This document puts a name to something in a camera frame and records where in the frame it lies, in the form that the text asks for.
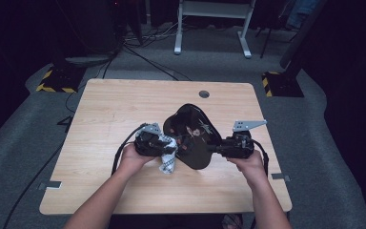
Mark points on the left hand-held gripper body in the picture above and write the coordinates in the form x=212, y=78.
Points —
x=149, y=144

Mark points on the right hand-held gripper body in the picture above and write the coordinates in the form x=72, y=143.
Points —
x=239, y=146

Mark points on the black floral lacquer tray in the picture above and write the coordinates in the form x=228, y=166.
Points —
x=193, y=143

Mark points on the white patterned cloth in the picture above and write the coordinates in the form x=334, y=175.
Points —
x=169, y=160

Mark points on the person's left hand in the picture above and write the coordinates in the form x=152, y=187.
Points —
x=133, y=162

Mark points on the person's right hand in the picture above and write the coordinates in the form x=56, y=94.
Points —
x=252, y=170

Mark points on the grey tape strip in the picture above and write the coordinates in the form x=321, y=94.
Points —
x=50, y=184
x=279, y=176

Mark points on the round grey table grommet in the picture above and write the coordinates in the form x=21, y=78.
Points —
x=204, y=94

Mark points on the light patterned fabric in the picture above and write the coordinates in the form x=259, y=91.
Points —
x=232, y=222

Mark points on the person's dark clothing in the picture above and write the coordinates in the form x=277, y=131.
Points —
x=168, y=222

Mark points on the black tripod stand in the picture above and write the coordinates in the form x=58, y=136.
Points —
x=266, y=44

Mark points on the grey slanted pole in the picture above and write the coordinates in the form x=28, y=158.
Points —
x=301, y=35

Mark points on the dark stand with grey base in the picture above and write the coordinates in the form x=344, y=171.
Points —
x=89, y=31

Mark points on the blue denim cloth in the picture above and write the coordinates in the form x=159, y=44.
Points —
x=301, y=12

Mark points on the black yellow striped base plate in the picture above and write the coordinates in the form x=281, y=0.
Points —
x=282, y=86
x=62, y=81

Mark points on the white metal desk frame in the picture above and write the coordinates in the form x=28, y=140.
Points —
x=216, y=9

